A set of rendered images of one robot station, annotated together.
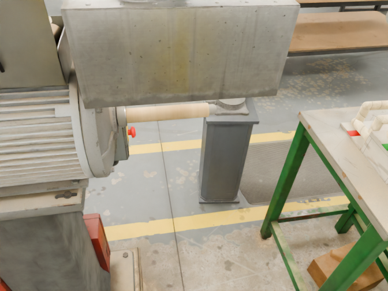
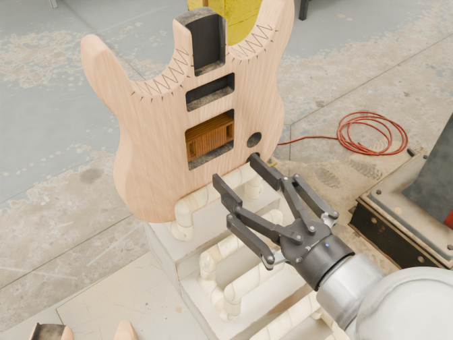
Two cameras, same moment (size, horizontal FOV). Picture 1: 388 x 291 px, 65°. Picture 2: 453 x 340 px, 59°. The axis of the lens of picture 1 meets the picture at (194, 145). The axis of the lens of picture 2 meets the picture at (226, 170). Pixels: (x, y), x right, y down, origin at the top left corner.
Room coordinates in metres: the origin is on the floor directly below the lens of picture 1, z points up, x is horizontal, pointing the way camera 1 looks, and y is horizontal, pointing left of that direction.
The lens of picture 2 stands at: (1.09, -0.95, 1.80)
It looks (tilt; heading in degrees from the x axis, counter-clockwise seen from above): 49 degrees down; 155
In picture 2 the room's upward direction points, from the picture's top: straight up
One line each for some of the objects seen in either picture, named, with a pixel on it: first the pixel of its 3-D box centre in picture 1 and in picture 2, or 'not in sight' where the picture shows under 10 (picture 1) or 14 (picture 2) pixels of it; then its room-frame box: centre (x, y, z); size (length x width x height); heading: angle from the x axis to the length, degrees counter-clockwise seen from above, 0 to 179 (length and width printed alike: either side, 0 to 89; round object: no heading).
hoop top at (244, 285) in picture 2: not in sight; (269, 268); (0.79, -0.73, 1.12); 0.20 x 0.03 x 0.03; 101
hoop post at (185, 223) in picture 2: not in sight; (185, 221); (0.65, -0.85, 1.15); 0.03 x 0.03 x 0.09
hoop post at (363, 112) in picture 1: (361, 116); not in sight; (0.94, -0.62, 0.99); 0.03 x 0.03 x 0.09
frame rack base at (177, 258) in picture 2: not in sight; (212, 226); (0.60, -0.77, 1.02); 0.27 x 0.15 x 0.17; 102
